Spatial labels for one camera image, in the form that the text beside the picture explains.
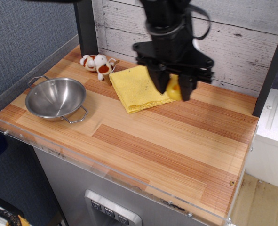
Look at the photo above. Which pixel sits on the silver dispenser button panel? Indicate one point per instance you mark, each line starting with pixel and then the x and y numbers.
pixel 105 212

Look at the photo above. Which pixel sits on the stainless steel bowl with handles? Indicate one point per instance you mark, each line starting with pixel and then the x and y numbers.
pixel 55 99

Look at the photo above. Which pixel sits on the yellow object bottom left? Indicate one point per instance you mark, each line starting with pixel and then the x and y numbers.
pixel 23 221

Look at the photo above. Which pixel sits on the yellow handled white toy knife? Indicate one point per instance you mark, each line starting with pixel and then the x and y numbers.
pixel 173 88

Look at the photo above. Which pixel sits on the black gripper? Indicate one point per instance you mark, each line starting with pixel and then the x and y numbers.
pixel 169 52

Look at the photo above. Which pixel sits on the white ribbed box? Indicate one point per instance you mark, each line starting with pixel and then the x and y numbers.
pixel 262 162

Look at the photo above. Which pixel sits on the white brown plush dog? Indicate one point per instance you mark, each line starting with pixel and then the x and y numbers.
pixel 100 64

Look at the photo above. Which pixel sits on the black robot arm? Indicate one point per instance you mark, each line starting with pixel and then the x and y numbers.
pixel 163 13

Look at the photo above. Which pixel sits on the dark vertical frame post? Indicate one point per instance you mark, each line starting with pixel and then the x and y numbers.
pixel 86 27

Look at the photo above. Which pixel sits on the folded yellow cloth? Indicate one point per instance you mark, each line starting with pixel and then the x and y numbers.
pixel 136 90

